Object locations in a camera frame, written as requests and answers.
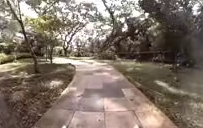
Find paved slab path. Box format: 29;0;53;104
32;56;178;128

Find dark low fence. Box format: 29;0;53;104
117;49;177;64

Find wood of trees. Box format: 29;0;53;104
0;0;203;68

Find leaf-strewn bare ground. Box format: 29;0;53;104
0;61;77;128

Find patchy grass ground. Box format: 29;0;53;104
112;59;203;128

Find slender leaning tree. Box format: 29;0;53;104
5;0;40;74

